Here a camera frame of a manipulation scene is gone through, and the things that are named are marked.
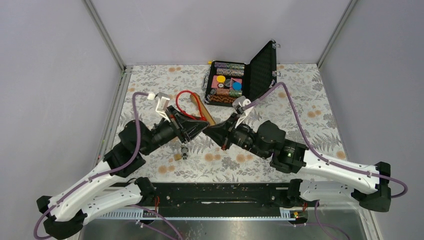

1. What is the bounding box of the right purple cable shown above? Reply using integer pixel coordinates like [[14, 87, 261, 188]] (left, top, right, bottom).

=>
[[248, 81, 409, 200]]

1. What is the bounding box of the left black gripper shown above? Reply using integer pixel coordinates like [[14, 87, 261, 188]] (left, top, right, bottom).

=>
[[141, 106, 211, 156]]

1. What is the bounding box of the red cable lock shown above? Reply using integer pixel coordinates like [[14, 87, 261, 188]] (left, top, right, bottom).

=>
[[174, 90, 209, 122]]

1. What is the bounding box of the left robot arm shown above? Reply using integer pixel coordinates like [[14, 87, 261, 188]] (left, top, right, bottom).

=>
[[36, 106, 210, 240]]

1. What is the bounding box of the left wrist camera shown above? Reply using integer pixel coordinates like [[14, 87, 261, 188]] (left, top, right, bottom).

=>
[[147, 92, 171, 122]]

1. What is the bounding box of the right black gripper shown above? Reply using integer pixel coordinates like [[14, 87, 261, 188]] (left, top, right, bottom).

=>
[[203, 112, 269, 159]]

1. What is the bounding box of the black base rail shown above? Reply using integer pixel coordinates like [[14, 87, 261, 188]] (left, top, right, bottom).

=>
[[99, 182, 339, 220]]

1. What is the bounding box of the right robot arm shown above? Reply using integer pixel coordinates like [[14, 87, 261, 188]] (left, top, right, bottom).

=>
[[203, 113, 392, 213]]

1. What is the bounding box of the blue chip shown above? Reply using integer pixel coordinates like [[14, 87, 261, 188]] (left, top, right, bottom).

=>
[[232, 81, 242, 91]]

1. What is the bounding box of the yellow chip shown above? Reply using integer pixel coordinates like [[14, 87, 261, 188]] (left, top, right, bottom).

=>
[[216, 75, 226, 83]]

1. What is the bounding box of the black poker chip case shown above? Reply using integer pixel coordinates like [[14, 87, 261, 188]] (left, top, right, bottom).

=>
[[203, 39, 281, 107]]

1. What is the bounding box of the floral table mat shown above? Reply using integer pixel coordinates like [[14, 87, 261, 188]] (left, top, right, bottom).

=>
[[115, 64, 347, 183]]

